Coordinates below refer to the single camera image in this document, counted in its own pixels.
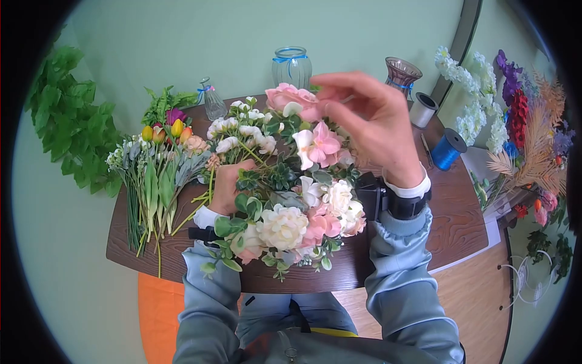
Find green leaf garland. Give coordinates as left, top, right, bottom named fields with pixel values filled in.
left=25, top=27, right=124, bottom=198

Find white hydrangea stems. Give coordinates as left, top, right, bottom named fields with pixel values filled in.
left=434, top=45, right=510, bottom=154

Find purple flower stem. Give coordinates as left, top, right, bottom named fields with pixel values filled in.
left=495, top=49, right=524, bottom=106

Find blue ribbon spool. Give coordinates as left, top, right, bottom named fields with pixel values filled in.
left=430, top=128, right=468, bottom=172

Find grey green leaf stem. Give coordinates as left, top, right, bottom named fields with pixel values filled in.
left=155, top=149, right=212, bottom=253

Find green fern sprig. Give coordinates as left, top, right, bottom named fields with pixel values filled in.
left=141, top=86, right=199, bottom=127

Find ribbed glass vase blue ribbon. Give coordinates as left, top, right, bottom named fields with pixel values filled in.
left=271, top=46, right=313, bottom=91

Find person's body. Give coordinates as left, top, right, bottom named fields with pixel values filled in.
left=229, top=327, right=465, bottom=364

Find white ribbon spool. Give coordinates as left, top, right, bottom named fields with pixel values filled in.
left=409, top=92, right=439, bottom=129

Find orange dried fern leaves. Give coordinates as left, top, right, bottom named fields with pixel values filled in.
left=486, top=70, right=570, bottom=197

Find white wire rack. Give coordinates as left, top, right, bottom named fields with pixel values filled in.
left=499, top=249, right=554, bottom=310

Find bundle of small white sprigs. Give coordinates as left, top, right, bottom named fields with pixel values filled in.
left=105, top=136, right=147, bottom=258

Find small glass bottle vase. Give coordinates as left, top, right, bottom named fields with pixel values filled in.
left=197, top=76, right=228, bottom=122

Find red flower stem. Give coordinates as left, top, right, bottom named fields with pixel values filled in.
left=506, top=89, right=531, bottom=150

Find person's legs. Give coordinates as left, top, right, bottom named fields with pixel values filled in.
left=236, top=292, right=359, bottom=349

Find orange stool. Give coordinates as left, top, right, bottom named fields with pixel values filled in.
left=138, top=272, right=246, bottom=364

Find white rose spray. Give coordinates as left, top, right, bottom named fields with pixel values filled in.
left=171, top=96, right=279, bottom=237

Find pink flowers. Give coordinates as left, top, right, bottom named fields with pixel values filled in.
left=533, top=190, right=559, bottom=227

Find person's right hand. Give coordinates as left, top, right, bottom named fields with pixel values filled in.
left=310, top=70, right=425, bottom=188

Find pink and white flower bouquet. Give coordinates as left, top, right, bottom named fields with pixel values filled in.
left=200, top=82, right=370, bottom=283

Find peach carnation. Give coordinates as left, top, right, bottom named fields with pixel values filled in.
left=186, top=135, right=210, bottom=154

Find person's left fingers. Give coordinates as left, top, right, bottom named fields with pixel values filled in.
left=218, top=159, right=258, bottom=183

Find dark green foliage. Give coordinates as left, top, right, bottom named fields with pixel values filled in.
left=527, top=214, right=574, bottom=285

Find person's left hand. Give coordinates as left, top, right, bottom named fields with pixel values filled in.
left=207, top=159, right=258, bottom=217

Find purple glass vase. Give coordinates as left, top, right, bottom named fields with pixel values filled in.
left=384, top=56, right=423, bottom=101

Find person's right index finger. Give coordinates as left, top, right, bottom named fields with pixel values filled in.
left=310, top=71, right=364, bottom=92

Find bunch of yellow orange tulips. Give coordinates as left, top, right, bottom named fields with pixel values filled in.
left=140, top=118, right=195, bottom=279

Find black wrist band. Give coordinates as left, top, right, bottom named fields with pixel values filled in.
left=355, top=172, right=433, bottom=224
left=188, top=226, right=223, bottom=248

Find person's right thumb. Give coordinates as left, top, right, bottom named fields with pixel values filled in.
left=317, top=101, right=364, bottom=139

